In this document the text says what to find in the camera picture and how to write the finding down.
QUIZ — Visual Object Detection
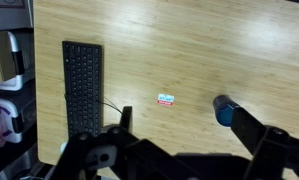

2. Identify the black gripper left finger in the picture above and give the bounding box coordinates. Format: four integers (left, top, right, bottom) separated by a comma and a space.
52, 105, 177, 180

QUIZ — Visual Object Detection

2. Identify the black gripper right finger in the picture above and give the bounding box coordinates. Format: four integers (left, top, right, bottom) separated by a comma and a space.
230, 105, 299, 180

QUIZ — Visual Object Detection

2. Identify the blue plastic cup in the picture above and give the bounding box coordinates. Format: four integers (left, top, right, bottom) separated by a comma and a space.
212, 94, 241, 128

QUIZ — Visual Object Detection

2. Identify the small red white packet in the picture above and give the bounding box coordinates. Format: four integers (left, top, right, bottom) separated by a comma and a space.
157, 93, 175, 107

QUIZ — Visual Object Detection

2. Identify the black computer keyboard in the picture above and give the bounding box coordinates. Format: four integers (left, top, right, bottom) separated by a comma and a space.
61, 40, 104, 139

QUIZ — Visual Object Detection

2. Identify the white purple box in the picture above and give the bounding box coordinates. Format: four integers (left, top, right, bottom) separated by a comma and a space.
0, 96, 26, 144

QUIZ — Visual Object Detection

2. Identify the white gold box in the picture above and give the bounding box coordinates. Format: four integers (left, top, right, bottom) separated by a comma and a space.
0, 30, 26, 92

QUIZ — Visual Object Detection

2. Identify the black keyboard cable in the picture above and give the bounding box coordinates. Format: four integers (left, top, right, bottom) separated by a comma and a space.
98, 95, 125, 116

